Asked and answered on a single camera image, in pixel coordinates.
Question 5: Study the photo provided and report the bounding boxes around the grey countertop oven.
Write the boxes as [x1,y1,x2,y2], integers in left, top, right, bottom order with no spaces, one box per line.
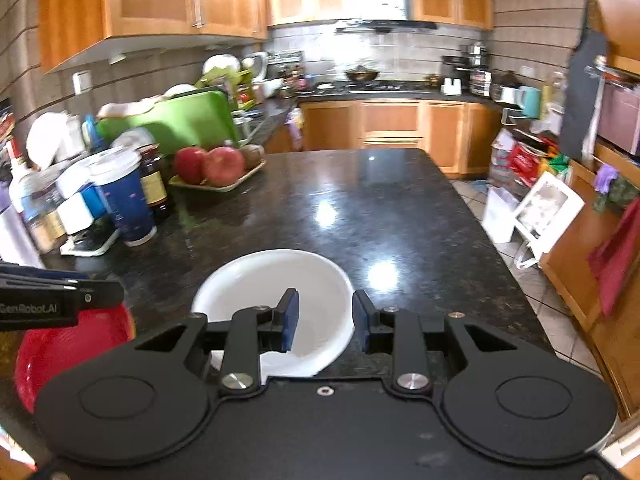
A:
[597,85,640,156]

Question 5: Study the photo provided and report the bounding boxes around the brown kiwi fruit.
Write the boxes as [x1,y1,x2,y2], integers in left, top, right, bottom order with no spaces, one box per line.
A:
[239,144,266,171]

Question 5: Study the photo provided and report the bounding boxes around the black coffee machine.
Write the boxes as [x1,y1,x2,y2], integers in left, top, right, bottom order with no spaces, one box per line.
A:
[442,55,473,88]

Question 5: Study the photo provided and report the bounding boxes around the white floor bag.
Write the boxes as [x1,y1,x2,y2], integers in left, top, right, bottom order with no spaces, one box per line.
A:
[482,185,521,243]

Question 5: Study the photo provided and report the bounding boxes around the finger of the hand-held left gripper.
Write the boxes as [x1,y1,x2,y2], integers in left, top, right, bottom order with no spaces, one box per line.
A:
[0,280,125,333]
[0,261,90,284]

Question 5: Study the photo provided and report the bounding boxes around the dark glass jar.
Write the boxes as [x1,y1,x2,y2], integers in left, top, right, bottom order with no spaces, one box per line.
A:
[137,143,173,223]

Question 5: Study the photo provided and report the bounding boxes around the white picture frame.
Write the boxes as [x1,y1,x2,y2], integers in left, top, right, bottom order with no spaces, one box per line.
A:
[512,171,586,256]

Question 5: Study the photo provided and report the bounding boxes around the white plastic tray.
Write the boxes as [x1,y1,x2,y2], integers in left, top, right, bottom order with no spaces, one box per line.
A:
[60,227,121,257]

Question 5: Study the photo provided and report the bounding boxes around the red cloth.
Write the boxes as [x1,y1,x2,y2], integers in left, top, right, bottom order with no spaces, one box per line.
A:
[587,205,640,316]

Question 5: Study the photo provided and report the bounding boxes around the red snack packaging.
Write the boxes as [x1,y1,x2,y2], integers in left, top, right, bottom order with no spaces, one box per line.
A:
[507,142,548,186]

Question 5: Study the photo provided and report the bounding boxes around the steel cooking pot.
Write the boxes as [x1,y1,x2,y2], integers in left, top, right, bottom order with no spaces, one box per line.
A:
[460,42,488,68]

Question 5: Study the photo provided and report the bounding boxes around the wooden base cabinet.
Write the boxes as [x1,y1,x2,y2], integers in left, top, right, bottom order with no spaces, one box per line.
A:
[297,99,501,176]

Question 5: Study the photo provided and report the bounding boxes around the green cutting board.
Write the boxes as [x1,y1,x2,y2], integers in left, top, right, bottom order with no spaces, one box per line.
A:
[95,89,240,157]

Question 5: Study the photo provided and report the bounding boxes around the teal mug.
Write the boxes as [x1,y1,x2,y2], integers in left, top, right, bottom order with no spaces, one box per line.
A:
[517,86,542,118]

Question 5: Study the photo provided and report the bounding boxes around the red capped bottle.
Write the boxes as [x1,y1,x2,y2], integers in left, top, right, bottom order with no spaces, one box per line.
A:
[4,137,31,183]

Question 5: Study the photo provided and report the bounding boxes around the red pomegranate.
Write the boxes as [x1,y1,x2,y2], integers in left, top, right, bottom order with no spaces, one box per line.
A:
[174,146,208,185]

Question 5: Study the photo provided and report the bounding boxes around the white plastic bag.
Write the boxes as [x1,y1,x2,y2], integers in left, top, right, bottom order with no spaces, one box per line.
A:
[26,111,76,168]

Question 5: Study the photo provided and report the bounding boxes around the blue paper cup white lid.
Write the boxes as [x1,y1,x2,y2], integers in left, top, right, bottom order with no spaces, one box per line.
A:
[89,149,158,247]

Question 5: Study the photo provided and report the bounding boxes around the white ribbed plastic bowl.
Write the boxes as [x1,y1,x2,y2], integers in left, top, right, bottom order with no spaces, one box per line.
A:
[191,249,356,378]

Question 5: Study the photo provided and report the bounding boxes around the black apron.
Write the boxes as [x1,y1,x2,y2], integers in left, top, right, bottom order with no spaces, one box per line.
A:
[559,30,608,161]

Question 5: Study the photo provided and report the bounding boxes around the red apples on tray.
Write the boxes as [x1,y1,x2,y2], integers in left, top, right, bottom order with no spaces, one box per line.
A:
[202,146,246,188]

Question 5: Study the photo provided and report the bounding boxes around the clear plastic bottle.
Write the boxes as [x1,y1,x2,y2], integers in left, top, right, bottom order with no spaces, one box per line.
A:
[542,72,568,136]

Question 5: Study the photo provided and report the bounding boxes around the long wooden wall cabinet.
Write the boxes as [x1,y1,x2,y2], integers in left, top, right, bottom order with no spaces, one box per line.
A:
[37,0,268,73]

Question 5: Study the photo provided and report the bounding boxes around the purple glove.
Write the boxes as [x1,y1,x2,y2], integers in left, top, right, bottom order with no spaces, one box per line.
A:
[594,162,621,193]

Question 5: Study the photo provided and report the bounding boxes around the dark electric cooker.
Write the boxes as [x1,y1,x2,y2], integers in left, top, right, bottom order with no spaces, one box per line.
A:
[492,72,523,103]

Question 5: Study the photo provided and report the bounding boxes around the gas stove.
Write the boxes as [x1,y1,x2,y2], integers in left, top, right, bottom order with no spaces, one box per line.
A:
[345,80,436,94]

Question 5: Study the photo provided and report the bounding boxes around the pale green cabbage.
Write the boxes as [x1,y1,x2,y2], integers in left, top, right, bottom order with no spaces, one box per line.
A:
[202,54,242,78]

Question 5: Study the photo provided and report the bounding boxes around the seasoning bottle rack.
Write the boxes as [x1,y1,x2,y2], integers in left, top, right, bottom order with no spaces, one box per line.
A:
[277,52,313,91]

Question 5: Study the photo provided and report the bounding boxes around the clear jar yellow label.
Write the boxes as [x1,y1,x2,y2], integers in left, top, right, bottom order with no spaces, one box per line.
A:
[21,170,68,255]

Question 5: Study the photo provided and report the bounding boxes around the spice jar rack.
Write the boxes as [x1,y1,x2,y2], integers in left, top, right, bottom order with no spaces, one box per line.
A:
[470,69,496,98]

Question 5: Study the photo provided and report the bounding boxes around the magenta plastic plate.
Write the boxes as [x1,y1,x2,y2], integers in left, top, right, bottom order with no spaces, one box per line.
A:
[14,305,137,415]

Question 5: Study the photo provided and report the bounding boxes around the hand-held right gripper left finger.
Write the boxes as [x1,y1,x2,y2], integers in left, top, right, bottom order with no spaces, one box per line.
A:
[134,287,301,395]

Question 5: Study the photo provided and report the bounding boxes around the dark wok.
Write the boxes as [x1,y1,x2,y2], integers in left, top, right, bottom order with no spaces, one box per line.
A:
[345,65,381,83]

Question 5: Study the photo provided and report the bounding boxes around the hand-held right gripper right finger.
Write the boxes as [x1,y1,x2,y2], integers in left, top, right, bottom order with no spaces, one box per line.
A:
[351,289,506,395]

